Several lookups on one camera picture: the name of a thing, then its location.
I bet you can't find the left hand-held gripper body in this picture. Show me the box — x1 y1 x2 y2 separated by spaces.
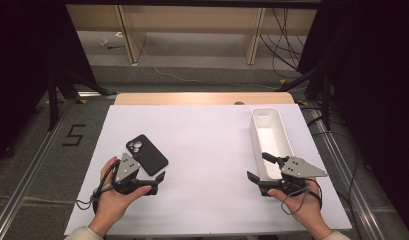
112 152 159 196

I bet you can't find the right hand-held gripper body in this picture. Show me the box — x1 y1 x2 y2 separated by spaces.
258 156 329 197

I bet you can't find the white plastic bin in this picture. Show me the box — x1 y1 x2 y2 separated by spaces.
249 107 295 183

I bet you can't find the person's right hand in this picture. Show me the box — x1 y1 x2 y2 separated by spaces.
267 181 333 239

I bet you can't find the person's left hand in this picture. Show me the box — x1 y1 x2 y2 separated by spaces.
88 156 153 238

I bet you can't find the white table mat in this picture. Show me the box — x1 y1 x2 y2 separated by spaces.
63 103 353 236

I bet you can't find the black metal stand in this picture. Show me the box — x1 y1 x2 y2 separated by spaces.
46 65 118 132
276 62 334 132

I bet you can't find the wooden table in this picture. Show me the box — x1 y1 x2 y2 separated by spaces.
113 91 296 106

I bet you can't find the dark curtain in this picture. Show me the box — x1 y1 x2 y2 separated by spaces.
296 0 409 229
0 0 97 165

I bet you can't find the beige wooden shelf unit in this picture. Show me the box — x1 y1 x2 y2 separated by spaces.
65 4 318 66

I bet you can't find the aluminium floor rail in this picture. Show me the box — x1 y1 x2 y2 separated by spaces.
304 102 388 240
0 98 77 240

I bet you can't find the bundle of black cables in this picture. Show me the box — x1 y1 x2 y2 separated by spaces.
259 7 314 80

